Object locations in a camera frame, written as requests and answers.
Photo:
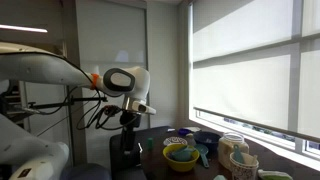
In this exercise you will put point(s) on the ceiling light strip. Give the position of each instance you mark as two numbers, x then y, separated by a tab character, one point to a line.
23	28

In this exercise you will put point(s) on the yellow-green bowl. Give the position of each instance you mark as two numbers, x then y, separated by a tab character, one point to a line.
181	163

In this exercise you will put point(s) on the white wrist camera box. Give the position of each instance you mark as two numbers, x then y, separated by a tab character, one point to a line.
143	108

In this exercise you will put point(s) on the small teal object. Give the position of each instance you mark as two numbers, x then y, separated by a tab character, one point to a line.
219	177

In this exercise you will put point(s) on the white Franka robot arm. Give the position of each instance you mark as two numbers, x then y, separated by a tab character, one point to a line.
40	68

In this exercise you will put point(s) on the green and white sponge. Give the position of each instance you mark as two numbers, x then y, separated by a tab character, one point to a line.
274	175

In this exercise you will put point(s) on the dark blue bowl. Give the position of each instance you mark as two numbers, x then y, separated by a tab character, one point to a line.
206	139

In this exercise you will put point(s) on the teal measuring scoop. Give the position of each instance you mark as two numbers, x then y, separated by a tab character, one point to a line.
202	152

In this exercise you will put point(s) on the teal cup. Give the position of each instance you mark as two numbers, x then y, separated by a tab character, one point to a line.
182	154

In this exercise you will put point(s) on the small purple bowl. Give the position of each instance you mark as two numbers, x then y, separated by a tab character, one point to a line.
184	132

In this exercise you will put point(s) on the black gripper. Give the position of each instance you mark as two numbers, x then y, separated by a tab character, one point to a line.
129	121

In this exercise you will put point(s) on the small white card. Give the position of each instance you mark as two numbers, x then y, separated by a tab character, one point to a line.
171	130

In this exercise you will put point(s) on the clear glass jar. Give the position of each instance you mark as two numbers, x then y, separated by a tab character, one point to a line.
232	150

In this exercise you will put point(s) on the white roller blind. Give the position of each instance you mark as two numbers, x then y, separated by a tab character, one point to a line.
246	66

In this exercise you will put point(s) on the teal spoon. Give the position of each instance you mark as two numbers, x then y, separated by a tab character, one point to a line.
237	154

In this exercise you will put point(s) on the black camera stand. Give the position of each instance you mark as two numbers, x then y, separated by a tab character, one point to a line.
66	102

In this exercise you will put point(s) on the patterned paper cup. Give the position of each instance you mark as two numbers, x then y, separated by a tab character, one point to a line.
243	169

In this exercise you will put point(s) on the white patterned plate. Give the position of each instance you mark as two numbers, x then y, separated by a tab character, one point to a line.
175	141

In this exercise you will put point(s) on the black chair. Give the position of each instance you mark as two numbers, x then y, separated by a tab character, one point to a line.
121	160

